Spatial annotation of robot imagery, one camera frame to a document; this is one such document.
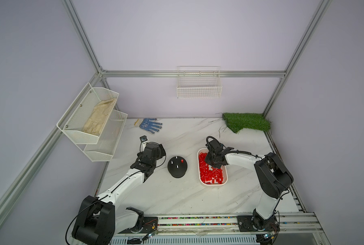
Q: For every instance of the white wire wall basket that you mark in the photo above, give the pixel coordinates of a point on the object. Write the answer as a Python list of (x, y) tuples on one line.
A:
[(198, 82)]

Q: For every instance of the aluminium mounting rail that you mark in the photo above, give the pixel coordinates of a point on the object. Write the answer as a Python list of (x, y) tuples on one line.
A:
[(226, 223)]

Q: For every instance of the blue dotted work glove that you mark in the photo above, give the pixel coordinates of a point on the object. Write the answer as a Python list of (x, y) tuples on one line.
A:
[(150, 125)]

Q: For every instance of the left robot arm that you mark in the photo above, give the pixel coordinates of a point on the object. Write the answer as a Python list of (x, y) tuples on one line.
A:
[(97, 221)]

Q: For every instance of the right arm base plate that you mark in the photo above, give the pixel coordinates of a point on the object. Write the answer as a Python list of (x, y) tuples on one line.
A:
[(251, 223)]

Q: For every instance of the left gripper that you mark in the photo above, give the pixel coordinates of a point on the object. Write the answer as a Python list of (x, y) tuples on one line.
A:
[(160, 154)]

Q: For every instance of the green artificial grass mat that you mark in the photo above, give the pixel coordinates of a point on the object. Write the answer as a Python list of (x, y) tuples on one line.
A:
[(239, 121)]

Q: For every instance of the white tray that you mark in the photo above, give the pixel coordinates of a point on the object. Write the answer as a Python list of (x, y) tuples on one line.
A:
[(205, 150)]

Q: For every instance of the white mesh shelf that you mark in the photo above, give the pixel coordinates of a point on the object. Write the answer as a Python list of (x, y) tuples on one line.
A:
[(105, 149), (85, 121)]

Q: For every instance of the lower white mesh shelf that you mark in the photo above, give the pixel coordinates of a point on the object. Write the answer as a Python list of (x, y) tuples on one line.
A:
[(105, 149)]

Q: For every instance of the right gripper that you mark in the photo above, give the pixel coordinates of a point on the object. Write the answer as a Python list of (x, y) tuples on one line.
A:
[(208, 160)]

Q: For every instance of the red sleeves pile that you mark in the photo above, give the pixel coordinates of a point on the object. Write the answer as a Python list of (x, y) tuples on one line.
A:
[(208, 174)]

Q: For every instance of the upper white mesh shelf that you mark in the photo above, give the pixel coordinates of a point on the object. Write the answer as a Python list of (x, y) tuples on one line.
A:
[(85, 121)]

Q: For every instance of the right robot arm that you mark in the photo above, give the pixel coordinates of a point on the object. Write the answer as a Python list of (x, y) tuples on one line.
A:
[(273, 176)]

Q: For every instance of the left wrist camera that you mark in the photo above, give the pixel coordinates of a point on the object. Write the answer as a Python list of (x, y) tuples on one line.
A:
[(143, 139)]

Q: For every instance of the beige cloth in shelf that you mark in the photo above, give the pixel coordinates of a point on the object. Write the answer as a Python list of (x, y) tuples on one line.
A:
[(99, 116)]

